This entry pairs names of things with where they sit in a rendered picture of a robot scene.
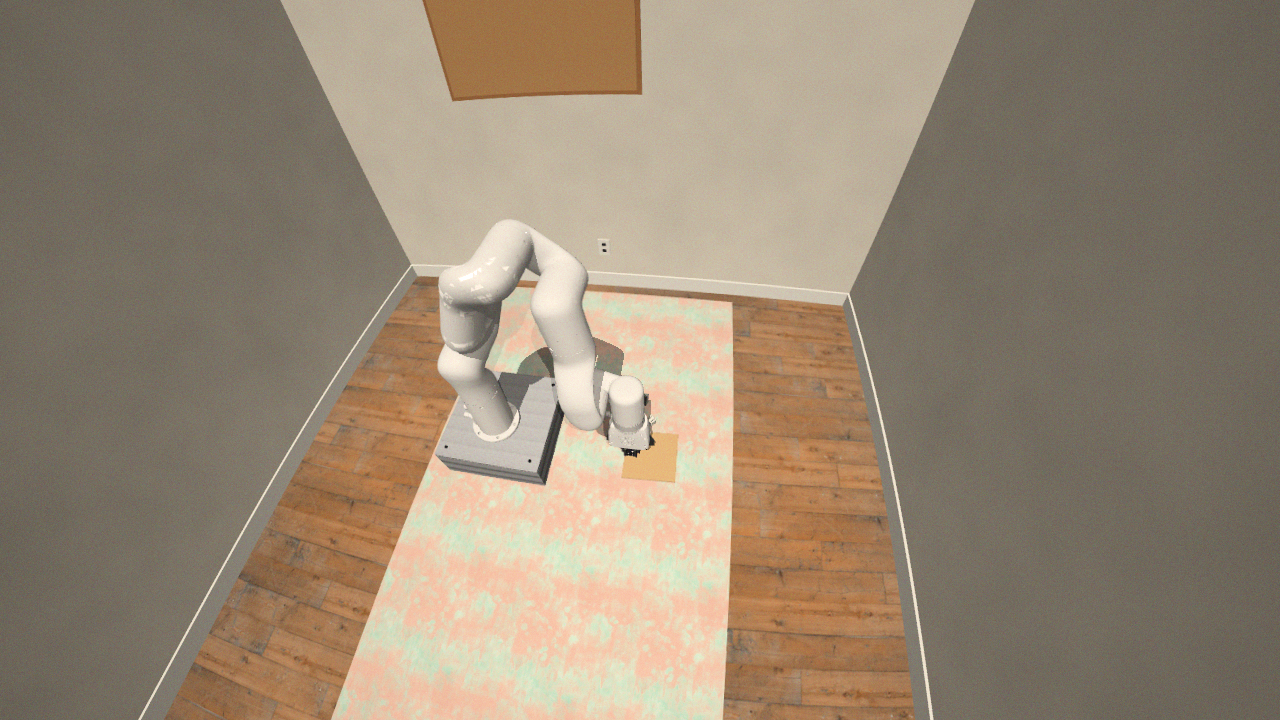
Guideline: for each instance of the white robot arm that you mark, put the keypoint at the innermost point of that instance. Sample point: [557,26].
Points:
[490,276]

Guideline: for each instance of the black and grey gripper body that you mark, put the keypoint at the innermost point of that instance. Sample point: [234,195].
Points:
[638,440]

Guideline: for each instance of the tan flat mat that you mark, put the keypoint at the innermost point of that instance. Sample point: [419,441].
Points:
[657,463]

